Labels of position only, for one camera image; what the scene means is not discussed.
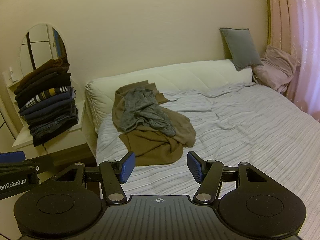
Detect brown garment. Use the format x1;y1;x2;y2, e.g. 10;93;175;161
112;80;197;167

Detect sheer pink curtain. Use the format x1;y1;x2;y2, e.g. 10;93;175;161
287;0;320;121

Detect crumpled pink blanket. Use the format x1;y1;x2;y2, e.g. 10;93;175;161
252;45;301;94

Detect cream pillow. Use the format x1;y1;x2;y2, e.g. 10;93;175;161
84;59;254;132

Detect grey plaid shorts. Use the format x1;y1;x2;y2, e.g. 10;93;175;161
121;87;177;137

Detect dusty pink drape curtain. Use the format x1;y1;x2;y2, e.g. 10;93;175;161
265;0;308;107

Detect grey pillow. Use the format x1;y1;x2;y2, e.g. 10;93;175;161
219;27;264;72

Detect white dressing table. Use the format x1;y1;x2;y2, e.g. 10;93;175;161
0;70;87;153

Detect oval wall mirror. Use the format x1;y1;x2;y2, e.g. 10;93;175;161
19;24;68;77

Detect tall stack of folded clothes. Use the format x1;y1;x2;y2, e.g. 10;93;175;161
14;59;79;147

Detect striped grey duvet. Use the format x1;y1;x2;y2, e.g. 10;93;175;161
96;82;320;204

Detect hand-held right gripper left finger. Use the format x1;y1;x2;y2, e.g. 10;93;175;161
54;151;136;204

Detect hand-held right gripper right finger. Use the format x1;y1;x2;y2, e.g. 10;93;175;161
187;151;269;204

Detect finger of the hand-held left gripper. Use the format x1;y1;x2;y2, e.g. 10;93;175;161
0;151;25;165
0;154;54;174

